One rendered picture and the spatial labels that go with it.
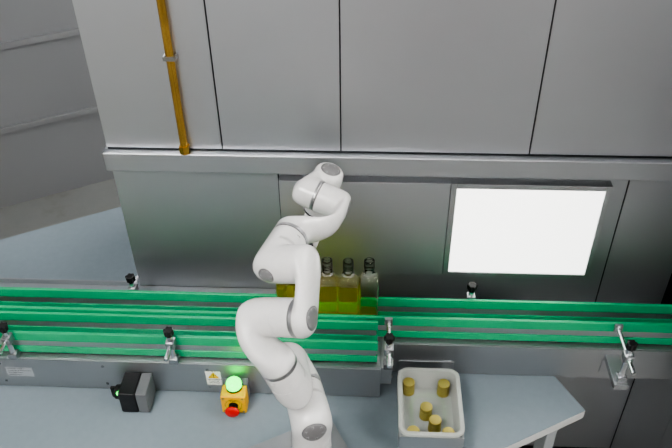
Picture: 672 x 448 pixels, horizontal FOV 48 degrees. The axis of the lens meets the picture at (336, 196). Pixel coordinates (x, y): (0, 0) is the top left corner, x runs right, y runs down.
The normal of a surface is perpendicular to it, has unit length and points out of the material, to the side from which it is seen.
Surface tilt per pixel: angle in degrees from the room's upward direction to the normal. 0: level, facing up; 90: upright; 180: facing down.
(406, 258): 90
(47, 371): 90
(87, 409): 0
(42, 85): 90
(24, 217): 0
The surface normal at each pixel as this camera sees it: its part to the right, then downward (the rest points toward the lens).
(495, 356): -0.05, 0.61
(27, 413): -0.01, -0.79
